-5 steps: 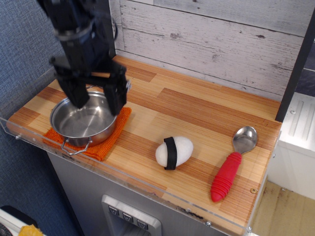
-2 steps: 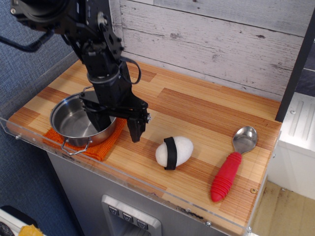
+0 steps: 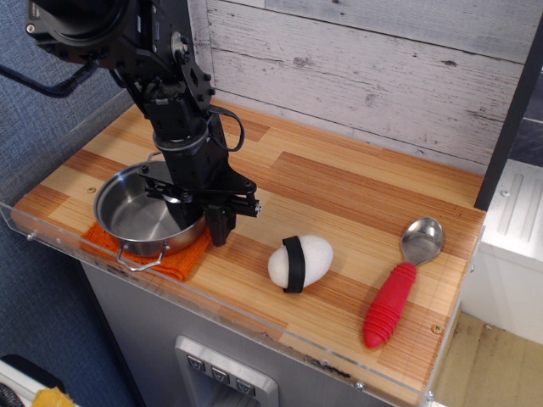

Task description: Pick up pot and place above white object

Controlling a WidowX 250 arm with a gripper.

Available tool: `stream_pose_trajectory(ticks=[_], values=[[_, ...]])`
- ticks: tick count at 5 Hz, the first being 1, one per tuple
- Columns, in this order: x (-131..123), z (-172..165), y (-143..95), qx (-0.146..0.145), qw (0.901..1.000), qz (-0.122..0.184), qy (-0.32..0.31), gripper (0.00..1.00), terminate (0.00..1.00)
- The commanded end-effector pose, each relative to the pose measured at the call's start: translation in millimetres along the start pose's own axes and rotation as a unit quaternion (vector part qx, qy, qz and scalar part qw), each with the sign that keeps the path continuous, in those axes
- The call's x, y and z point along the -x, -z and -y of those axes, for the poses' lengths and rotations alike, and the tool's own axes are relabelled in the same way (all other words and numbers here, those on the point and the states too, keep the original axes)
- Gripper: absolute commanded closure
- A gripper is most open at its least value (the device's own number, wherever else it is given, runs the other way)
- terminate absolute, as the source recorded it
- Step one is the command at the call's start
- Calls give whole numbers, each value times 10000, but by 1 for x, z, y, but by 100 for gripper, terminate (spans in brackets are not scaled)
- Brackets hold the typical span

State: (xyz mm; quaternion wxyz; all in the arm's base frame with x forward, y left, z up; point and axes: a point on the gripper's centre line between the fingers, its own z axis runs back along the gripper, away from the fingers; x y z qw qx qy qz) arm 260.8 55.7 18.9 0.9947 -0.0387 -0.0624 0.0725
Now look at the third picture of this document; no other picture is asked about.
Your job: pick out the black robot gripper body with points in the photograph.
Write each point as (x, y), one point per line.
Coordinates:
(196, 171)

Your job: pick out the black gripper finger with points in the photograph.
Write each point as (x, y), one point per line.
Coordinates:
(220, 220)
(184, 214)

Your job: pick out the stainless steel pot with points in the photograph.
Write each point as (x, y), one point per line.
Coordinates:
(141, 225)

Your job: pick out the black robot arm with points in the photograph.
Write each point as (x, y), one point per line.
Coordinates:
(147, 46)

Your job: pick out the yellow object bottom left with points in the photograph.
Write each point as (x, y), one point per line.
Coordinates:
(52, 397)

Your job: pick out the orange knitted cloth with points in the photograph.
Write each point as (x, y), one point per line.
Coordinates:
(177, 266)

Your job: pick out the white sushi toy black band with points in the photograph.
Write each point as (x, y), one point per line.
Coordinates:
(299, 262)

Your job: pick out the grey toy fridge cabinet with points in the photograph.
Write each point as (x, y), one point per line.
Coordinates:
(180, 353)

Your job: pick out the clear acrylic table guard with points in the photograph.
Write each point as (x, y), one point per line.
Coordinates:
(359, 197)

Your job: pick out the white toy sink unit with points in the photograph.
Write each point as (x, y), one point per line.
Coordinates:
(504, 285)

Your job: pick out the red handled metal spoon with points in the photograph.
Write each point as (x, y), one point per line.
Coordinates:
(421, 243)

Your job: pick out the black braided cable corner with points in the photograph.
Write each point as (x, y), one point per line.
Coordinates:
(8, 398)

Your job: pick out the black vertical post right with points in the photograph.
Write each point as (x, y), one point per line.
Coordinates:
(520, 101)

